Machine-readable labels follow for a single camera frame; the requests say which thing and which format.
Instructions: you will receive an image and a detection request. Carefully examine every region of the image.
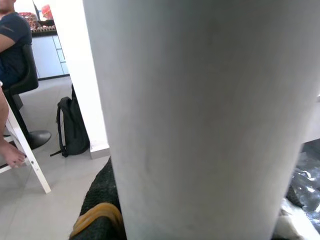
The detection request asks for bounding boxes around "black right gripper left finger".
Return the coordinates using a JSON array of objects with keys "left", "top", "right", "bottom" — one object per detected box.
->
[{"left": 69, "top": 156, "right": 127, "bottom": 240}]

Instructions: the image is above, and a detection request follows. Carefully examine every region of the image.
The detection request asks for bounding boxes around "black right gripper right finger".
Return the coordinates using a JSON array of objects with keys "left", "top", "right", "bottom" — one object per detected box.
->
[{"left": 272, "top": 187, "right": 310, "bottom": 240}]

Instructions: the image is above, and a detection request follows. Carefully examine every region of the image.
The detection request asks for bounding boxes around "white plastic table leg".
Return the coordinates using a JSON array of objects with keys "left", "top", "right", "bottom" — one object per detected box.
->
[{"left": 82, "top": 0, "right": 320, "bottom": 240}]

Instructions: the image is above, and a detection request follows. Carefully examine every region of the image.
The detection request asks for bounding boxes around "yellow rubber band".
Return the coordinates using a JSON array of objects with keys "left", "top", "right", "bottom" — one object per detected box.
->
[{"left": 69, "top": 202, "right": 125, "bottom": 238}]

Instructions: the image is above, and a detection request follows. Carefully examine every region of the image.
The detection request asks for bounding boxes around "crossed clear tape patch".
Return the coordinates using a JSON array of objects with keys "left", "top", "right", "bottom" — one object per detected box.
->
[{"left": 292, "top": 151, "right": 320, "bottom": 221}]

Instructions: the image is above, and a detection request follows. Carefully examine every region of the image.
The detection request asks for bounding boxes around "white step stool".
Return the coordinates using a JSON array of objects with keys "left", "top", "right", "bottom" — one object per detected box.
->
[{"left": 0, "top": 98, "right": 53, "bottom": 195}]

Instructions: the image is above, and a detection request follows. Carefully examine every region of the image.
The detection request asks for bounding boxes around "black backpack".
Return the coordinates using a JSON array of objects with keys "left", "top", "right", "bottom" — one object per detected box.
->
[{"left": 49, "top": 96, "right": 91, "bottom": 158}]

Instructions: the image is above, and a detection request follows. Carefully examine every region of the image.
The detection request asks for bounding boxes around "black bar stool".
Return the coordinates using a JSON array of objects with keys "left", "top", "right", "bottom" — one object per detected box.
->
[{"left": 2, "top": 43, "right": 53, "bottom": 150}]

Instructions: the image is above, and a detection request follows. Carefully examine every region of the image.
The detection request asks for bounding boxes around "white drawer cabinet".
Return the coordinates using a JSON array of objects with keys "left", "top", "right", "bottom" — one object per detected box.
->
[{"left": 31, "top": 34, "right": 70, "bottom": 80}]

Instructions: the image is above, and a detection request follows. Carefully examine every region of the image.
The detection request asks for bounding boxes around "person in dark shirt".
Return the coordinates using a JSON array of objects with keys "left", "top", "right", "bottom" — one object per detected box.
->
[{"left": 0, "top": 0, "right": 33, "bottom": 169}]

